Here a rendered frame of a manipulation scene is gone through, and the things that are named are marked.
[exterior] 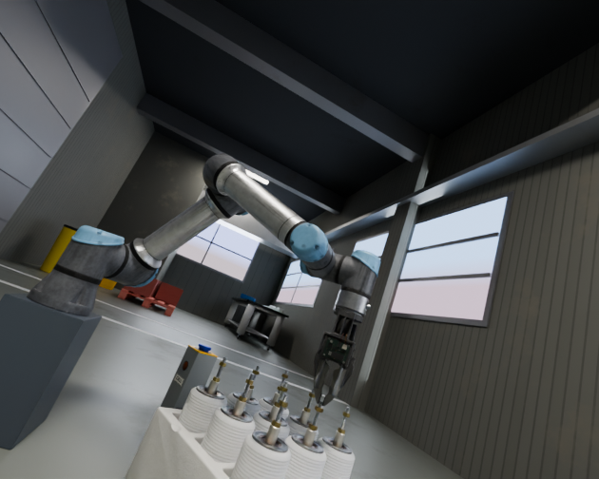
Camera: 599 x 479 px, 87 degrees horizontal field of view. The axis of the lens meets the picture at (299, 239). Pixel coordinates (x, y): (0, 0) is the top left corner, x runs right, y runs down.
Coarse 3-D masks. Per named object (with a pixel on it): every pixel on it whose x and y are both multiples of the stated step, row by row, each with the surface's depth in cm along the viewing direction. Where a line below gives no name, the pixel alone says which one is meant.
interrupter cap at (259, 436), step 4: (256, 432) 62; (260, 432) 63; (264, 432) 64; (252, 436) 60; (256, 436) 60; (260, 436) 61; (264, 436) 63; (256, 440) 59; (260, 440) 59; (280, 440) 64; (260, 444) 58; (264, 444) 58; (268, 444) 59; (276, 444) 61; (280, 444) 62; (284, 444) 62; (268, 448) 58; (272, 448) 58; (276, 448) 59; (280, 448) 59; (284, 448) 60
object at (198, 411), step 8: (192, 392) 76; (192, 400) 74; (200, 400) 73; (208, 400) 74; (216, 400) 75; (224, 400) 77; (184, 408) 74; (192, 408) 73; (200, 408) 73; (208, 408) 73; (216, 408) 74; (184, 416) 73; (192, 416) 72; (200, 416) 72; (208, 416) 73; (184, 424) 72; (192, 424) 72; (200, 424) 72; (208, 424) 73; (200, 432) 72
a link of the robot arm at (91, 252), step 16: (80, 240) 84; (96, 240) 85; (112, 240) 88; (64, 256) 83; (80, 256) 83; (96, 256) 85; (112, 256) 89; (128, 256) 94; (80, 272) 83; (96, 272) 86; (112, 272) 91
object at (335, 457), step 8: (320, 440) 76; (328, 448) 73; (328, 456) 72; (336, 456) 71; (344, 456) 72; (352, 456) 73; (328, 464) 71; (336, 464) 71; (344, 464) 71; (352, 464) 73; (328, 472) 71; (336, 472) 71; (344, 472) 71
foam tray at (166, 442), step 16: (160, 416) 74; (176, 416) 78; (160, 432) 71; (176, 432) 68; (192, 432) 70; (144, 448) 73; (160, 448) 69; (176, 448) 66; (192, 448) 63; (144, 464) 70; (160, 464) 67; (176, 464) 64; (192, 464) 61; (208, 464) 59; (224, 464) 62
